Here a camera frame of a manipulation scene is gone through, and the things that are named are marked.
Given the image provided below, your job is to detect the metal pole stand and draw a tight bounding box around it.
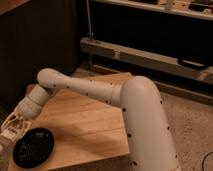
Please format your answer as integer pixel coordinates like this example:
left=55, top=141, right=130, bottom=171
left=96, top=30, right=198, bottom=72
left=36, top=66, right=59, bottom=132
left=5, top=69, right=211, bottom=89
left=86, top=0, right=94, bottom=41

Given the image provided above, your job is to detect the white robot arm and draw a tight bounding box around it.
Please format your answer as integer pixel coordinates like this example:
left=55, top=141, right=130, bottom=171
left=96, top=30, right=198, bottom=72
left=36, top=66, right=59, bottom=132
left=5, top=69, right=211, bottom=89
left=0, top=68, right=182, bottom=171

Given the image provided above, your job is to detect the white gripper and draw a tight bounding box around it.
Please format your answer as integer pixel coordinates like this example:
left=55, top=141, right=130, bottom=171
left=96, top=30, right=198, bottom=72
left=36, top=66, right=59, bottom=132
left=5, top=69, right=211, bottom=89
left=0, top=112, right=32, bottom=148

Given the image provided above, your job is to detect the black cable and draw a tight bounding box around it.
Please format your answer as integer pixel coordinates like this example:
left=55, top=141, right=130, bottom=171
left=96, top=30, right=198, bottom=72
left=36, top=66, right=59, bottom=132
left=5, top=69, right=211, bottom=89
left=201, top=150, right=213, bottom=171

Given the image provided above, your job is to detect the black ceramic bowl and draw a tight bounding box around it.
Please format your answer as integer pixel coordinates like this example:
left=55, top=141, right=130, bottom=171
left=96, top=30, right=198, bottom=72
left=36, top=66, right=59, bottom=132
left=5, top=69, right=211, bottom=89
left=13, top=128, right=55, bottom=169

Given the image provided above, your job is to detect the long grey case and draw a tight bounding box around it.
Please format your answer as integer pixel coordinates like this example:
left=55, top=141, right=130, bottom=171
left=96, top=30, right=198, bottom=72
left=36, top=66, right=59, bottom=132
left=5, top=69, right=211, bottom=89
left=80, top=37, right=213, bottom=85

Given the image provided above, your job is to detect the wooden table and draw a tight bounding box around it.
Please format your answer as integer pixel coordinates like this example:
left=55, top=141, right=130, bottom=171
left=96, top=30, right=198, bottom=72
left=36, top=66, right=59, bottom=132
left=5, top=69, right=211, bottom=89
left=7, top=72, right=133, bottom=171

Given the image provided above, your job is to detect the wooden wall shelf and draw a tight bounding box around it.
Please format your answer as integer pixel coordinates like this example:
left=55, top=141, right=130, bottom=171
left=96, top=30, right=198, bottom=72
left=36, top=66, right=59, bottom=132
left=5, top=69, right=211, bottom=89
left=93, top=0, right=213, bottom=21

